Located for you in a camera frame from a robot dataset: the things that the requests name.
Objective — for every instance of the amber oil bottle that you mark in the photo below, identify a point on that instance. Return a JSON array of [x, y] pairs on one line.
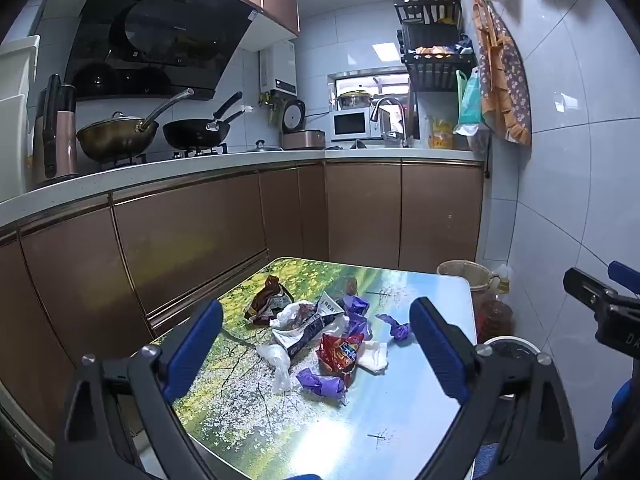
[[495, 317]]

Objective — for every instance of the brass wok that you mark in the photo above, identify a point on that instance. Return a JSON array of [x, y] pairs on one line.
[[115, 135]]

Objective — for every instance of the white tissue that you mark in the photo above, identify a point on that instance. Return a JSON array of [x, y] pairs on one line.
[[374, 356]]

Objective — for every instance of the blue patterned clothing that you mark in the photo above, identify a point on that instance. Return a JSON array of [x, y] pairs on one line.
[[617, 420]]

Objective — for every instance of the woven wicker basket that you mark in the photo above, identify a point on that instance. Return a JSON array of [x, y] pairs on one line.
[[462, 272]]

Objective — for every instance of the white and black snack bag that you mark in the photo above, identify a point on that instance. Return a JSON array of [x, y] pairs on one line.
[[310, 330]]

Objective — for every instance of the rice cooker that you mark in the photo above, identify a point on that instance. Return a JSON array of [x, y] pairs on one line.
[[302, 132]]

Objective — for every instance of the gas stove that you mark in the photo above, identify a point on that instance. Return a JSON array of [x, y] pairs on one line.
[[165, 154]]

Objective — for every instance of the white plastic bucket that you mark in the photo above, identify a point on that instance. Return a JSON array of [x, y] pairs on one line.
[[510, 344]]

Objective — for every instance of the brown upper cabinet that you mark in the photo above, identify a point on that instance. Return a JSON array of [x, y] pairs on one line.
[[270, 0]]

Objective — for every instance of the black range hood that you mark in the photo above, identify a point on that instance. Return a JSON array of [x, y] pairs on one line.
[[160, 35]]

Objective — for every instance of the orange floral apron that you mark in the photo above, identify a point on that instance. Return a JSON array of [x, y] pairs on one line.
[[505, 80]]

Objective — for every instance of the pink thermos jug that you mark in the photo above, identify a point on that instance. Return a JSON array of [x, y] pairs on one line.
[[57, 135]]

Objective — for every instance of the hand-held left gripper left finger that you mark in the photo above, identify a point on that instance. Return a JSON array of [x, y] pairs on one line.
[[192, 352]]

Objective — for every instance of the steel faucet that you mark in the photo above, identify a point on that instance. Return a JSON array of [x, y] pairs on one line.
[[387, 105]]

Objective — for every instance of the small purple wrapper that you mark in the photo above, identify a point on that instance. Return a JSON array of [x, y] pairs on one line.
[[397, 329]]

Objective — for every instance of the yellow package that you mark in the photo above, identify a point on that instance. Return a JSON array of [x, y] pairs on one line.
[[442, 135]]

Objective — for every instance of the white water heater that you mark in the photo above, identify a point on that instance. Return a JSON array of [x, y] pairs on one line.
[[278, 67]]

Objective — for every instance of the teal plastic bag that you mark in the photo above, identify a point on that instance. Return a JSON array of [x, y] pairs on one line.
[[470, 102]]

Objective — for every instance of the white appliance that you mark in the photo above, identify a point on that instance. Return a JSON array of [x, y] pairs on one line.
[[17, 110]]

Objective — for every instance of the clear plastic bag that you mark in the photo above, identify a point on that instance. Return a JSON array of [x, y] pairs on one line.
[[277, 365]]

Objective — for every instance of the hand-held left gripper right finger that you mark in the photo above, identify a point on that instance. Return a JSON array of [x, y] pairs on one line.
[[440, 352]]

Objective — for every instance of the black dish rack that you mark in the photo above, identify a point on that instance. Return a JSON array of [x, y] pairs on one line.
[[432, 60]]

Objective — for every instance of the yellow cap bottle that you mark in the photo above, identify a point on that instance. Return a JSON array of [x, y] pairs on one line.
[[502, 280]]

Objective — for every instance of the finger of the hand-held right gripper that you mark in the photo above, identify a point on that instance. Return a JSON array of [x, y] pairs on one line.
[[590, 290], [625, 275]]

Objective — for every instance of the black frying pan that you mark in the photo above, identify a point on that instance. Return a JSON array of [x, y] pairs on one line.
[[197, 132]]

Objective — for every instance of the white microwave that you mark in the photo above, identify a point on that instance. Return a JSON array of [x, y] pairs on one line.
[[352, 124]]

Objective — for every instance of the steel pot lid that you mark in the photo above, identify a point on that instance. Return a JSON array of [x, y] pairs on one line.
[[261, 147]]

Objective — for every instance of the red snack packet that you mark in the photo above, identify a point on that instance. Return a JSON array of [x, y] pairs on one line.
[[340, 355]]

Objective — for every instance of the brown snack wrapper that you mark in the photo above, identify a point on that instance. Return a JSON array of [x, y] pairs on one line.
[[265, 300]]

